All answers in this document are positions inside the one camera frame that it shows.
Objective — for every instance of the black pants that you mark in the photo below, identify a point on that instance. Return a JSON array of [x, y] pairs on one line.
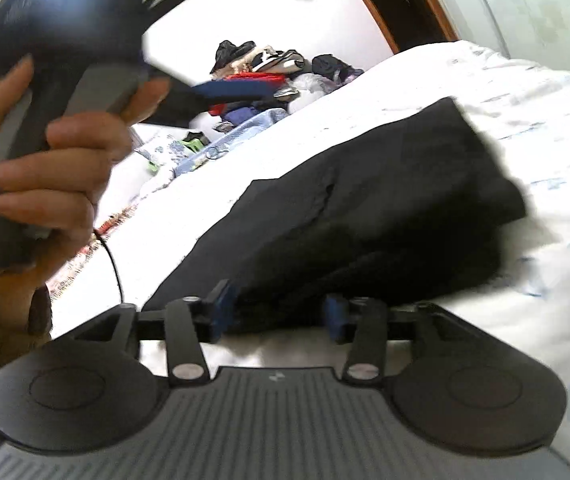
[[365, 210]]

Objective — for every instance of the white wardrobe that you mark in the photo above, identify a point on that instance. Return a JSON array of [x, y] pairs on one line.
[[530, 5]]

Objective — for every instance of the white printed bed sheet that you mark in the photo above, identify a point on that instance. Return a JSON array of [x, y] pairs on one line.
[[540, 125]]

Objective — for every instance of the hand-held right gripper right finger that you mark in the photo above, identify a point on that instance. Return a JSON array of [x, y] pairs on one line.
[[334, 315]]

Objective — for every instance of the red patterned cloth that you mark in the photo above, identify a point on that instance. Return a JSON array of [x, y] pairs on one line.
[[100, 230]]

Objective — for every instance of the person's left hand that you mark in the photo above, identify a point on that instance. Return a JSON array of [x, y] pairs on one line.
[[65, 180]]

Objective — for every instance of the white plastic bag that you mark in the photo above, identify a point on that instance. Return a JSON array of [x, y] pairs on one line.
[[310, 87]]

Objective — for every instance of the wooden door frame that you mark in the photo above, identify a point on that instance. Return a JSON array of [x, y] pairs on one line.
[[390, 0]]

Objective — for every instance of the blue printed blanket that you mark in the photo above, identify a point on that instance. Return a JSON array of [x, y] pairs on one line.
[[245, 127]]

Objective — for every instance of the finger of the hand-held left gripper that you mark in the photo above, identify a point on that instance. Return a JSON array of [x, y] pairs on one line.
[[235, 91]]

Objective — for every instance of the green bag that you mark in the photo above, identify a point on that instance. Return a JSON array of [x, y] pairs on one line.
[[196, 142]]

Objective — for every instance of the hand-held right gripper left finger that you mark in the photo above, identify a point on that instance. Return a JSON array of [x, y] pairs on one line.
[[225, 310]]

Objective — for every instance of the pile of clothes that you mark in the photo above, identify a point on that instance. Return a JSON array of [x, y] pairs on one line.
[[260, 80]]

